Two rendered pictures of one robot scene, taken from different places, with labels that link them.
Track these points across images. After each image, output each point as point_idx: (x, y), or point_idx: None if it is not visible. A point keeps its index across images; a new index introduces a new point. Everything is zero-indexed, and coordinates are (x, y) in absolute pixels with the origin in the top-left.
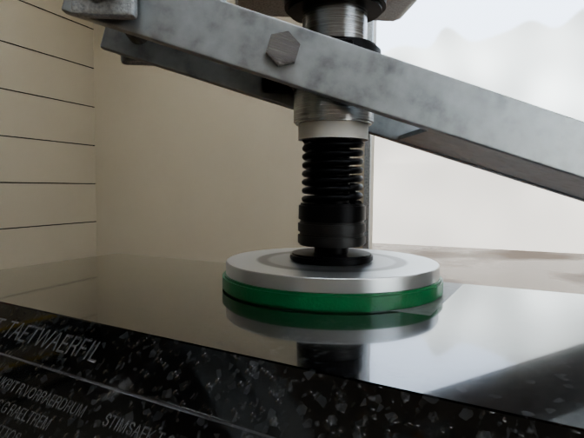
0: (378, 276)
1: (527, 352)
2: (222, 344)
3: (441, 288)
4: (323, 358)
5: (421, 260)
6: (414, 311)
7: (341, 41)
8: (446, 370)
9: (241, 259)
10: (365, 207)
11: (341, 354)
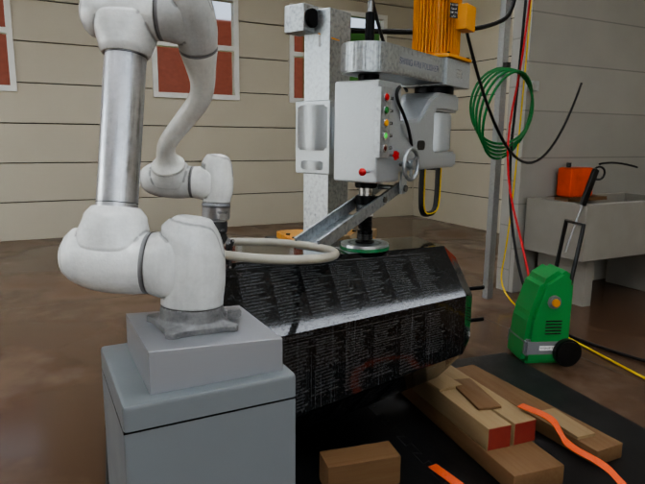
0: (343, 240)
1: None
2: (342, 240)
3: (342, 248)
4: None
5: (352, 245)
6: (338, 247)
7: (354, 196)
8: None
9: (375, 239)
10: (358, 230)
11: None
